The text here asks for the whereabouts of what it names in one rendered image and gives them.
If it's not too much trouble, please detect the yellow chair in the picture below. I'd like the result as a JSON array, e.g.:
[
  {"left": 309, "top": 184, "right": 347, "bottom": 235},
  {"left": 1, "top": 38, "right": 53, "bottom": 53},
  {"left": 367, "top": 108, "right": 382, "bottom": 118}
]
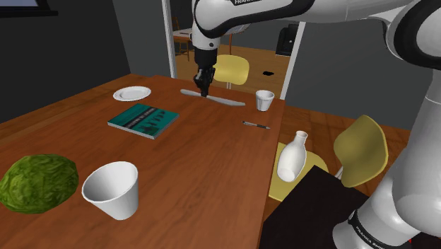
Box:
[
  {"left": 211, "top": 54, "right": 251, "bottom": 90},
  {"left": 268, "top": 114, "right": 390, "bottom": 203}
]

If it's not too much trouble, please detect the black appliance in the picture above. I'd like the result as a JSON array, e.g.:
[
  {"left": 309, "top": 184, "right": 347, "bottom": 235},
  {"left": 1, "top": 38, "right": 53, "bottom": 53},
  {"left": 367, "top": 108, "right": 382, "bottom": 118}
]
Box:
[{"left": 275, "top": 23, "right": 300, "bottom": 57}]

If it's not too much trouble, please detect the brown wooden table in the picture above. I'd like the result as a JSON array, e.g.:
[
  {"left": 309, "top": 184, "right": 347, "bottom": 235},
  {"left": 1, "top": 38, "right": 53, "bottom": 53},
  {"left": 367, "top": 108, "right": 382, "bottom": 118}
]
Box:
[{"left": 0, "top": 73, "right": 287, "bottom": 249}]

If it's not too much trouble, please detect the white plate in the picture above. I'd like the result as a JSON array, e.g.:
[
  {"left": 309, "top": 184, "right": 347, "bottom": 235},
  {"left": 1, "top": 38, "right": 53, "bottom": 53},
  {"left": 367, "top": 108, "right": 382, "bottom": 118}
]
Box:
[{"left": 112, "top": 86, "right": 152, "bottom": 103}]

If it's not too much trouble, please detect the teal book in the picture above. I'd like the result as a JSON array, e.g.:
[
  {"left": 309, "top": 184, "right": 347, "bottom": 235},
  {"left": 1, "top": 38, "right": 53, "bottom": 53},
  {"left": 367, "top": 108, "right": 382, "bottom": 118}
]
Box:
[{"left": 107, "top": 103, "right": 180, "bottom": 140}]

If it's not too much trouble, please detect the grey knife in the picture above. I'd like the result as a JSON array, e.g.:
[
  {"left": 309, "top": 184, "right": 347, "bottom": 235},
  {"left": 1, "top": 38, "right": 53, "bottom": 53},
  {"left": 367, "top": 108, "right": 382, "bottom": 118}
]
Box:
[{"left": 180, "top": 88, "right": 247, "bottom": 108}]

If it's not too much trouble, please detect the green lettuce head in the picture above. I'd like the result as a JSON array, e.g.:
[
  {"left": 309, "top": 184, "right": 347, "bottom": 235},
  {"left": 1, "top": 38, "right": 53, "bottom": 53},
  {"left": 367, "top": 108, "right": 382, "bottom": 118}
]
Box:
[{"left": 0, "top": 154, "right": 80, "bottom": 214}]

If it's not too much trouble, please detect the large white cup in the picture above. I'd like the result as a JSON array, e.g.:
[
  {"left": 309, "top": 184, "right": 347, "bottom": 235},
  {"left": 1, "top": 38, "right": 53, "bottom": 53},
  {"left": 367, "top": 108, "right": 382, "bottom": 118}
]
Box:
[{"left": 81, "top": 161, "right": 140, "bottom": 221}]

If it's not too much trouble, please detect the dark framed window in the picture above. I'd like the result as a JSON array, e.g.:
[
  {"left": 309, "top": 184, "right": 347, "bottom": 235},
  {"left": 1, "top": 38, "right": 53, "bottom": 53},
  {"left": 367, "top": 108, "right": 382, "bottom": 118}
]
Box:
[{"left": 0, "top": 0, "right": 59, "bottom": 18}]

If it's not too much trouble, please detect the white door frame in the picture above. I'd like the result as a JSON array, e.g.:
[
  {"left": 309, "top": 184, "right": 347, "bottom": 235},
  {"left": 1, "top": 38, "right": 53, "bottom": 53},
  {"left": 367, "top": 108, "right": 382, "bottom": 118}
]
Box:
[{"left": 161, "top": 0, "right": 307, "bottom": 100}]

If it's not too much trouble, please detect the white vase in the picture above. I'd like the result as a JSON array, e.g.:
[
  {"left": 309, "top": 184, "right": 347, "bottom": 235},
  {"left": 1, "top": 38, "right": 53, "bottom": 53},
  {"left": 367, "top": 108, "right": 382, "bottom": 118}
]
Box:
[{"left": 276, "top": 130, "right": 309, "bottom": 183}]

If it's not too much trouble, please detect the small white ribbed cup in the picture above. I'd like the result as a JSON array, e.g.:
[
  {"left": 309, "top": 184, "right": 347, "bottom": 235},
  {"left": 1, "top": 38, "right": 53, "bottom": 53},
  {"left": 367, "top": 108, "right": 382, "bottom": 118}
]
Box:
[{"left": 255, "top": 90, "right": 276, "bottom": 112}]

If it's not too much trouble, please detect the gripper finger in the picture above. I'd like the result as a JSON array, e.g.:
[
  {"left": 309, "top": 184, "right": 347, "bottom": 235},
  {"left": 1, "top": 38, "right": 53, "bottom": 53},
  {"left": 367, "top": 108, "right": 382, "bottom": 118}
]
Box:
[
  {"left": 204, "top": 68, "right": 216, "bottom": 98},
  {"left": 193, "top": 71, "right": 206, "bottom": 98}
]

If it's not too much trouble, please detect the grey pen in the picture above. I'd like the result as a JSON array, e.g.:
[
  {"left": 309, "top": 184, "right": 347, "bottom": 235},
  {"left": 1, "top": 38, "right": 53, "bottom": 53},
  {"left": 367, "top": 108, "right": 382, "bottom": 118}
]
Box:
[{"left": 242, "top": 120, "right": 271, "bottom": 130}]

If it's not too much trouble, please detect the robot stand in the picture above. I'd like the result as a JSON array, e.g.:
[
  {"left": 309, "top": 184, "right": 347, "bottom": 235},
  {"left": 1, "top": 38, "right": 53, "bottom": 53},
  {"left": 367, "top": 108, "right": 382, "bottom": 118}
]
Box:
[{"left": 258, "top": 164, "right": 441, "bottom": 249}]

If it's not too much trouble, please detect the brown wooden chair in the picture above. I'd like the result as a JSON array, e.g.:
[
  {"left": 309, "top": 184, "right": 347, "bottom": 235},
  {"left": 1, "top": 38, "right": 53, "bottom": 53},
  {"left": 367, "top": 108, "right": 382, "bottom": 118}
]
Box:
[{"left": 171, "top": 16, "right": 192, "bottom": 62}]

